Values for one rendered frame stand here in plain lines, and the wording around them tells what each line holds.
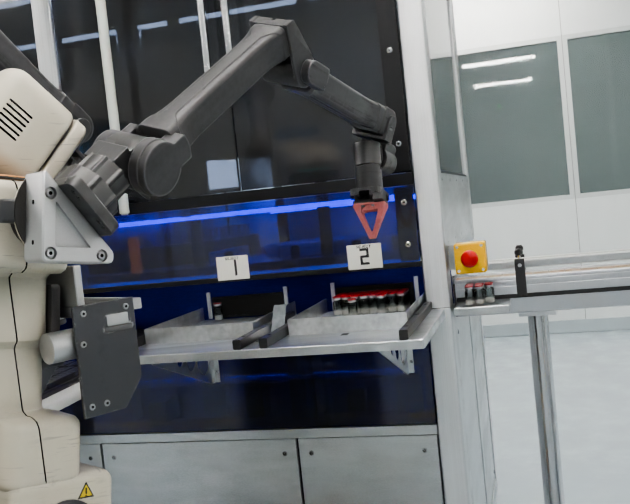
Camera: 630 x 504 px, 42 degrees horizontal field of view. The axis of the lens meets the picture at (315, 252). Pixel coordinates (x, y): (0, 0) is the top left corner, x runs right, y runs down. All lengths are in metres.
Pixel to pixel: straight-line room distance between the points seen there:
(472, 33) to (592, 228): 1.75
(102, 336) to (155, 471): 1.10
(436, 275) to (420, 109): 0.39
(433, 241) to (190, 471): 0.88
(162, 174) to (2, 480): 0.46
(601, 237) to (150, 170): 5.64
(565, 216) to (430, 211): 4.63
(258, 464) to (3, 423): 1.07
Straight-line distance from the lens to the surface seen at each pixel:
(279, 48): 1.36
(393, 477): 2.10
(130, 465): 2.32
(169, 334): 1.89
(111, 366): 1.24
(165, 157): 1.15
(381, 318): 1.74
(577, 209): 6.56
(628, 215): 6.59
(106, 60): 2.16
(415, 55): 1.99
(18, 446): 1.21
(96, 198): 1.06
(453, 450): 2.05
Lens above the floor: 1.15
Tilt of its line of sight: 3 degrees down
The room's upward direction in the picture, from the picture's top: 6 degrees counter-clockwise
